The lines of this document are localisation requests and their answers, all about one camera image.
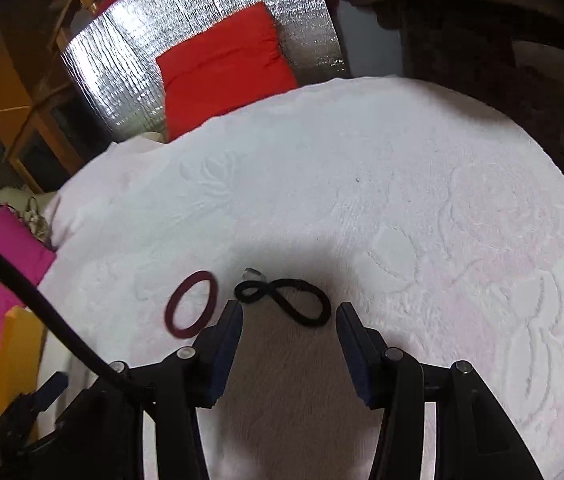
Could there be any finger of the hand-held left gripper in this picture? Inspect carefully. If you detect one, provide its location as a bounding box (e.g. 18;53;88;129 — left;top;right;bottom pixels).
0;371;70;443

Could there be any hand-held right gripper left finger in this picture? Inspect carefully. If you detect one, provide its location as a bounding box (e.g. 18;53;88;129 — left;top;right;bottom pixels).
37;300;244;480

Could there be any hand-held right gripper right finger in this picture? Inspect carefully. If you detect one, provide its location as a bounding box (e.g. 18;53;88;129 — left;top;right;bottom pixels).
336;302;545;480

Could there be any black hair tie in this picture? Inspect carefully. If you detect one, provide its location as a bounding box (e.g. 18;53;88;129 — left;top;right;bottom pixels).
234;278;333;327

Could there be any maroon hair tie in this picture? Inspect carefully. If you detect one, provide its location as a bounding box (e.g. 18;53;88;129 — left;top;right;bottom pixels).
164;270;220;339

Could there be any patterned cloth bag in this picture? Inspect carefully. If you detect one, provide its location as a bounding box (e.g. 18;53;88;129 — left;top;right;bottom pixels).
0;195;55;251

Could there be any white embossed blanket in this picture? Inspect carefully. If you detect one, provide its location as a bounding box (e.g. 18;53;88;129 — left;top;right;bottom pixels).
37;75;564;480

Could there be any red cushion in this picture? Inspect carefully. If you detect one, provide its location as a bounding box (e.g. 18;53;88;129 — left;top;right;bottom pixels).
156;1;299;142

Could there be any silver foil mat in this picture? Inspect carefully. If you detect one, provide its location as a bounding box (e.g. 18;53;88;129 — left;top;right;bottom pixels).
59;0;348;143

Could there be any wooden cabinet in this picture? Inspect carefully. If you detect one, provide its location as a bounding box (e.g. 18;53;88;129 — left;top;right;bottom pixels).
0;0;113;196

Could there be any dark wooden shelf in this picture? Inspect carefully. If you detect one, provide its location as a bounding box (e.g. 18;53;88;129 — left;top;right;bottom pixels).
322;0;564;201

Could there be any black cable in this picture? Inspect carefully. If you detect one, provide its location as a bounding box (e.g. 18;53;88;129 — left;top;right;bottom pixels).
0;227;125;391

